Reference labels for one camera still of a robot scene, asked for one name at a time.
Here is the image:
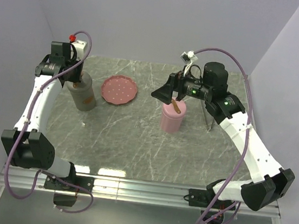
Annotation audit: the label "pink dotted plate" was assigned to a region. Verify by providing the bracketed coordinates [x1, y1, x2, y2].
[101, 75, 138, 105]

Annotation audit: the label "aluminium rail frame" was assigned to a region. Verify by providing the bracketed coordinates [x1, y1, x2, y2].
[0, 46, 298, 224]

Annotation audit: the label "silver metal tongs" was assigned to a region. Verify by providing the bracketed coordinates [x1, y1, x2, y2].
[201, 100, 215, 131]

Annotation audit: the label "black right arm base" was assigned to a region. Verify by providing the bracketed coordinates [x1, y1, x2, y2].
[183, 189, 233, 224]

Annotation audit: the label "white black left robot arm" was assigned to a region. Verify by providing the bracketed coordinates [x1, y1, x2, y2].
[1, 40, 89, 190]

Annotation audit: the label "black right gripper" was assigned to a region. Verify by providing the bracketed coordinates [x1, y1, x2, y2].
[150, 61, 215, 110]

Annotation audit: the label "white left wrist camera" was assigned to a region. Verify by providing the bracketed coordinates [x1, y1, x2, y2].
[69, 35, 88, 60]

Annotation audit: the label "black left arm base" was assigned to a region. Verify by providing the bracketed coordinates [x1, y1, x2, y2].
[43, 175, 95, 212]

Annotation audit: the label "grey cylindrical container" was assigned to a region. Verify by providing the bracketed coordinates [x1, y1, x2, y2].
[68, 86, 96, 112]

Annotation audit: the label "pink round lid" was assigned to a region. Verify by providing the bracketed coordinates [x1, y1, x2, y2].
[162, 99, 187, 119]

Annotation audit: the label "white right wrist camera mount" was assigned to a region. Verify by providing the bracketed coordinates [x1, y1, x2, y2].
[180, 50, 198, 77]

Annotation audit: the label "pink cylindrical container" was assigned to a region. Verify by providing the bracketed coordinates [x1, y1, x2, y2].
[160, 112, 184, 133]

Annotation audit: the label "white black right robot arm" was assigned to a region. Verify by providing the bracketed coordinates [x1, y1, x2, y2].
[151, 62, 295, 212]

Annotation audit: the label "grey round lid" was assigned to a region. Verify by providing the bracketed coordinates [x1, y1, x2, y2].
[65, 71, 93, 94]

